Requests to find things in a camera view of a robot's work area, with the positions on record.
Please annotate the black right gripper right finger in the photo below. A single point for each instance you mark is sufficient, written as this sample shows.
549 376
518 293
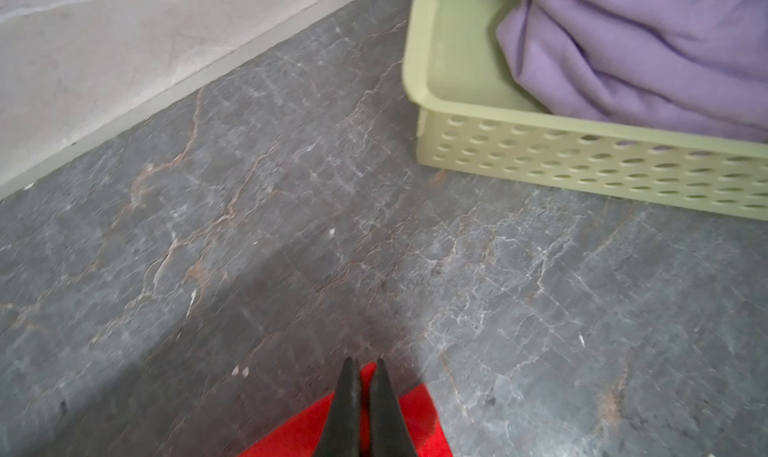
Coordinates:
389 436

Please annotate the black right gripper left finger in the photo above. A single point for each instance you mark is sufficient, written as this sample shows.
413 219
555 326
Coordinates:
340 436

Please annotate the red t-shirt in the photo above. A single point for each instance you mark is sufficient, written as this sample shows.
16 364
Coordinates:
299 436

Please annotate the green plastic basket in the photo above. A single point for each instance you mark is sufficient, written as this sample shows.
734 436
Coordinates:
474 118

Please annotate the purple t-shirt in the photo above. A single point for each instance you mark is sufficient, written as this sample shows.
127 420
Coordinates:
694 66

